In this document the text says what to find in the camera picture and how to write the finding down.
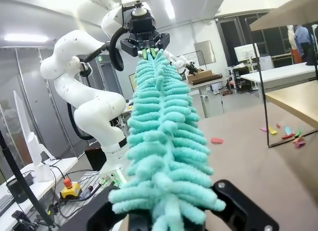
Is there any black mesh cup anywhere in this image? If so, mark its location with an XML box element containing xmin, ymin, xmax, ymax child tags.
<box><xmin>6</xmin><ymin>178</ymin><xmax>28</xmax><ymax>204</ymax></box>

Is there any white plastic stand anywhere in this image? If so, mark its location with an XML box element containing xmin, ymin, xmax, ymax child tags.
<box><xmin>13</xmin><ymin>90</ymin><xmax>55</xmax><ymax>183</ymax></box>

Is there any long open cardboard box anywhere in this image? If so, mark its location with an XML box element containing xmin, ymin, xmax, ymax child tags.
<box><xmin>186</xmin><ymin>69</ymin><xmax>223</xmax><ymax>85</ymax></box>

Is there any workbench with white legs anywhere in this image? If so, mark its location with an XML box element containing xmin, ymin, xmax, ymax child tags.
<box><xmin>188</xmin><ymin>76</ymin><xmax>232</xmax><ymax>119</ymax></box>

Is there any yellow emergency stop button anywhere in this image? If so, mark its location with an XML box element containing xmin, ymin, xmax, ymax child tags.
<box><xmin>59</xmin><ymin>177</ymin><xmax>81</xmax><ymax>199</ymax></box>

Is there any grey wall panel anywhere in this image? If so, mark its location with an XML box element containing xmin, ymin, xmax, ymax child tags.
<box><xmin>193</xmin><ymin>40</ymin><xmax>216</xmax><ymax>67</ymax></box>

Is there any black box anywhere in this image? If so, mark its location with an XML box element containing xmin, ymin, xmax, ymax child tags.
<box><xmin>84</xmin><ymin>146</ymin><xmax>107</xmax><ymax>171</ymax></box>

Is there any black cable hose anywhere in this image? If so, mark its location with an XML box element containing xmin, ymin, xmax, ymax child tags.
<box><xmin>67</xmin><ymin>27</ymin><xmax>125</xmax><ymax>141</ymax></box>

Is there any black power adapter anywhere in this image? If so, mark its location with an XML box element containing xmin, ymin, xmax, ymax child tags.
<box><xmin>22</xmin><ymin>172</ymin><xmax>35</xmax><ymax>186</ymax></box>

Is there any black slanted pole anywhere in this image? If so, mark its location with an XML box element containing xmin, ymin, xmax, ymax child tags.
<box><xmin>0</xmin><ymin>130</ymin><xmax>58</xmax><ymax>228</ymax></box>

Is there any white equipment table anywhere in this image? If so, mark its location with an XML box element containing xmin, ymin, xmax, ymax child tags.
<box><xmin>0</xmin><ymin>156</ymin><xmax>79</xmax><ymax>231</ymax></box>

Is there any two-tier wood metal shelf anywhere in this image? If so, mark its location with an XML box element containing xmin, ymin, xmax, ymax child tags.
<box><xmin>249</xmin><ymin>0</ymin><xmax>318</xmax><ymax>149</ymax></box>

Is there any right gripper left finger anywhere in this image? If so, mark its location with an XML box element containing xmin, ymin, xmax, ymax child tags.
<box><xmin>86</xmin><ymin>185</ymin><xmax>130</xmax><ymax>231</ymax></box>

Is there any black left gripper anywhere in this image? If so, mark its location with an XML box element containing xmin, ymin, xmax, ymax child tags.
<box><xmin>120</xmin><ymin>10</ymin><xmax>171</xmax><ymax>60</ymax></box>

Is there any white computer monitor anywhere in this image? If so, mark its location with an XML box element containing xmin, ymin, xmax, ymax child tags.
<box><xmin>234</xmin><ymin>43</ymin><xmax>260</xmax><ymax>65</ymax></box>

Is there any person in blue shirt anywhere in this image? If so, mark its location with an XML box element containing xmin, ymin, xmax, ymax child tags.
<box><xmin>294</xmin><ymin>23</ymin><xmax>313</xmax><ymax>63</ymax></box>

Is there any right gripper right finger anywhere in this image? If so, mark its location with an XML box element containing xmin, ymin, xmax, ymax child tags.
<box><xmin>205</xmin><ymin>180</ymin><xmax>280</xmax><ymax>231</ymax></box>

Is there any teal chenille duster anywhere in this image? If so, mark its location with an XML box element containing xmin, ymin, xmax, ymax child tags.
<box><xmin>108</xmin><ymin>48</ymin><xmax>227</xmax><ymax>231</ymax></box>

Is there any white desk with metal legs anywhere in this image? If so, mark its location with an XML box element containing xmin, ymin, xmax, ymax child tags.
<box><xmin>240</xmin><ymin>62</ymin><xmax>318</xmax><ymax>90</ymax></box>

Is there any small white background robot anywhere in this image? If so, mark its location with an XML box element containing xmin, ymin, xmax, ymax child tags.
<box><xmin>168</xmin><ymin>51</ymin><xmax>199</xmax><ymax>77</ymax></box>

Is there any ceiling light panel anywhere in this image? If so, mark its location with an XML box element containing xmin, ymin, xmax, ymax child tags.
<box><xmin>3</xmin><ymin>33</ymin><xmax>49</xmax><ymax>42</ymax></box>

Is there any person in white top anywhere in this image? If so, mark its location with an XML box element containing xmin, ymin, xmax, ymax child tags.
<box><xmin>287</xmin><ymin>24</ymin><xmax>303</xmax><ymax>64</ymax></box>

